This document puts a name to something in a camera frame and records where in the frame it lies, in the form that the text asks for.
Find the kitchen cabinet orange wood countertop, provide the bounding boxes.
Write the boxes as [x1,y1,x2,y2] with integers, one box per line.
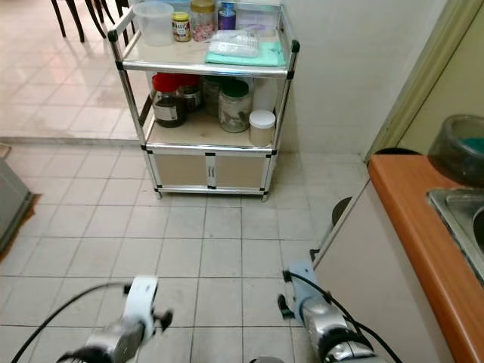
[314,154,484,363]

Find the black bin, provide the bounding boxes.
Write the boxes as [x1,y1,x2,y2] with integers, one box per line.
[330,197,353,226]

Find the metal shelf cart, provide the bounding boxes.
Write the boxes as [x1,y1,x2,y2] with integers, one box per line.
[107,2,301,203]

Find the white lid jar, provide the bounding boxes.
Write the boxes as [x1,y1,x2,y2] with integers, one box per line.
[248,110,277,148]

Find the green lid glass jar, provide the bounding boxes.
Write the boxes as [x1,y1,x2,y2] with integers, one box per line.
[218,79,253,134]

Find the large red lid jar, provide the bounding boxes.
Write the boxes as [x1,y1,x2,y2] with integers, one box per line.
[151,73,187,129]

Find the dark glass jar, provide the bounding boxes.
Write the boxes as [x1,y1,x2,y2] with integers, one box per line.
[200,76,224,118]

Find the small red lid jar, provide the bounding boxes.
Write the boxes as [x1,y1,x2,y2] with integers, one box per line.
[178,73,203,113]

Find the dark glass bowl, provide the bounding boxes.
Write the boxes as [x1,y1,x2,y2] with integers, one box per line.
[428,114,484,188]

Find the teal folded cloth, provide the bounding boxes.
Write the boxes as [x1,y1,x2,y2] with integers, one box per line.
[204,39,287,67]

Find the clear plastic bag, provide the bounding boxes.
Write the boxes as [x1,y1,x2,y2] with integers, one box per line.
[212,29,262,59]

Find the olive green door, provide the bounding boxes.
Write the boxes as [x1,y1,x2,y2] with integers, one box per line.
[397,42,484,152]

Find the clear plastic tub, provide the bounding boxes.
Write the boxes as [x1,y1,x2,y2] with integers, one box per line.
[135,2,176,48]

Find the yellow label jar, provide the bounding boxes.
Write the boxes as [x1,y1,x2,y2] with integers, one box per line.
[172,11,192,43]

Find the glass jar pink contents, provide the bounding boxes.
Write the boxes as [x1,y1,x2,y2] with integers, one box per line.
[190,0,217,42]

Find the blue purple can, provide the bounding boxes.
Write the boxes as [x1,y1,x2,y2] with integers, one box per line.
[217,2,237,31]

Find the dark wooden chair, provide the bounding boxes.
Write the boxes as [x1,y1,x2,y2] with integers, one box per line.
[116,0,134,35]
[51,0,114,43]

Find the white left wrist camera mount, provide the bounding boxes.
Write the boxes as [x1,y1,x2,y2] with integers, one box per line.
[125,275,160,334]

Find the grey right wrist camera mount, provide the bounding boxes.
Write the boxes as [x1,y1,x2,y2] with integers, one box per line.
[286,261,320,315]

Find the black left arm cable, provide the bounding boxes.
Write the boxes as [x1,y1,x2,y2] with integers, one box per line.
[11,281,131,363]

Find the olive door frame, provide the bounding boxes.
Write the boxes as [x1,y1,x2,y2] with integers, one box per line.
[365,0,484,160]

